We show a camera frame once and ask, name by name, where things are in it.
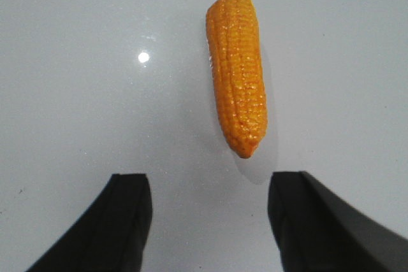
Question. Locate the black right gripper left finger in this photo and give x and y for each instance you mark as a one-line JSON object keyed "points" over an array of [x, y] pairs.
{"points": [[110, 235]]}

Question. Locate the orange corn cob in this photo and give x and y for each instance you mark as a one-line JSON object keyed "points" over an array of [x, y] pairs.
{"points": [[235, 55]]}

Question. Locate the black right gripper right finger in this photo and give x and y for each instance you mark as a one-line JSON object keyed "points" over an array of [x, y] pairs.
{"points": [[315, 230]]}

